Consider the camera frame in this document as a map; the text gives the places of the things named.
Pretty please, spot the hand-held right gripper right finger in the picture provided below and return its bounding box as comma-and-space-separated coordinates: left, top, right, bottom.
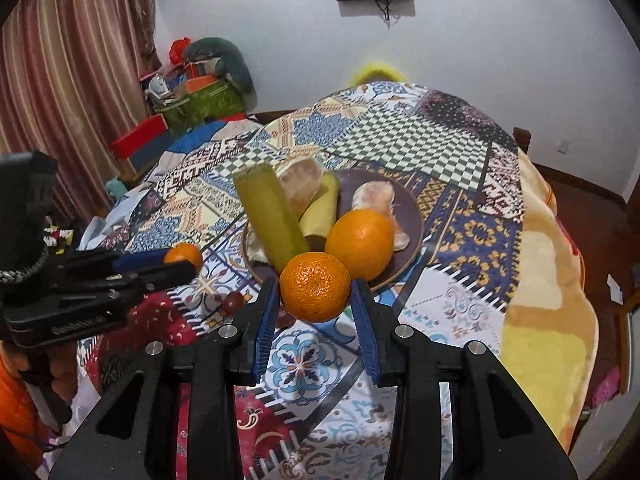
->
350, 279, 581, 480

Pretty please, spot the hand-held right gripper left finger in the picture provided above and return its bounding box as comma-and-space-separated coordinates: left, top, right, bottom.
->
47, 277, 281, 480

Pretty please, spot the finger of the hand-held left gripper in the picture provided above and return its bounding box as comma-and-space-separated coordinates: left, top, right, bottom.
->
45, 249, 171, 282
60, 260, 198, 307

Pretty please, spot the small tangerine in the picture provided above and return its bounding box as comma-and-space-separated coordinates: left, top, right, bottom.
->
164, 242, 204, 276

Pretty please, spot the large rough-skinned orange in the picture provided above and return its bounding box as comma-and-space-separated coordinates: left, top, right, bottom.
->
279, 251, 352, 323

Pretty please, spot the large smooth orange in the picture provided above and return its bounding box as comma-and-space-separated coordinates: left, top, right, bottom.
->
325, 208, 396, 282

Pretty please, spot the long green sugarcane piece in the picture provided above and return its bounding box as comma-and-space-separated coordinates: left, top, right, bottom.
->
232, 162, 312, 273

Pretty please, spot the purple plate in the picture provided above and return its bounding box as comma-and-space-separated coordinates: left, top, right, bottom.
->
241, 167, 425, 293

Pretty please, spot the short yellow sugarcane piece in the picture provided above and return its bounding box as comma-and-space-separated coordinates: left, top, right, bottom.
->
298, 172, 341, 238

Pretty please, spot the peeled pomelo piece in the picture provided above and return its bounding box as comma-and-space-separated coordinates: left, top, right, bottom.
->
351, 181, 412, 253

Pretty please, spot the pomelo piece with peel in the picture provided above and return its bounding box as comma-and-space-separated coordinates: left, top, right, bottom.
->
277, 157, 323, 218

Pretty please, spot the person's left hand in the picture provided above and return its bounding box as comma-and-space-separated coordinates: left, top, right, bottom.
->
49, 347, 81, 401

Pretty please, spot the white crumpled cloth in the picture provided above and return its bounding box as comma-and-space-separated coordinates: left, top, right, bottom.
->
80, 200, 136, 251

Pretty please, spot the red box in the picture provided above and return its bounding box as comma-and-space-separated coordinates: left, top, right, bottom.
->
109, 114, 168, 161

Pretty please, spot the striped brown curtain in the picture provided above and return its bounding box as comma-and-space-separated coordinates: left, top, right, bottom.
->
0, 0, 161, 221

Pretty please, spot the green fabric bag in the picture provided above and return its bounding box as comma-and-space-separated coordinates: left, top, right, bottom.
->
152, 80, 246, 128

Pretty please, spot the yellow fleece blanket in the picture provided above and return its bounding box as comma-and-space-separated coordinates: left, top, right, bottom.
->
500, 147, 601, 453

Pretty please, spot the orange box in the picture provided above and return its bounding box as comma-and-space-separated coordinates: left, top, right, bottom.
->
175, 75, 221, 98

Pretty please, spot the patchwork tablecloth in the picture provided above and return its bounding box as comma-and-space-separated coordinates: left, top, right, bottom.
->
75, 80, 526, 480

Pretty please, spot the patterned dark curtain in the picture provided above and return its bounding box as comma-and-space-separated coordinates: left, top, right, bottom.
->
132, 0, 163, 68

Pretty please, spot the pink object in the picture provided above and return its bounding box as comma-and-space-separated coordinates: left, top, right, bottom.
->
592, 366, 621, 408

